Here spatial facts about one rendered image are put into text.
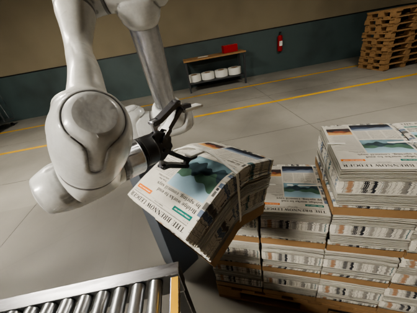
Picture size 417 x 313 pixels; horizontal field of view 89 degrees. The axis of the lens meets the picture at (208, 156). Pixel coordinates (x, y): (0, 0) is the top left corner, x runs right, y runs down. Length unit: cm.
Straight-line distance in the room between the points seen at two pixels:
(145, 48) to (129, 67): 667
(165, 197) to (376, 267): 101
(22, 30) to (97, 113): 817
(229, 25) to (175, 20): 160
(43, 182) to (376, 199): 99
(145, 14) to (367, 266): 133
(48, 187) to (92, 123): 20
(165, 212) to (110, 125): 37
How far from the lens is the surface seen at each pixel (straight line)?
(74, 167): 33
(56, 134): 31
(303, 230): 109
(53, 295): 110
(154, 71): 92
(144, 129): 113
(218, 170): 63
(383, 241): 118
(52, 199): 46
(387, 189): 99
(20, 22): 843
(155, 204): 65
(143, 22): 81
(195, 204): 58
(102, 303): 97
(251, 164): 66
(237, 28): 756
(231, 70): 697
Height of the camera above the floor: 154
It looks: 30 degrees down
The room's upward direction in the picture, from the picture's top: 10 degrees counter-clockwise
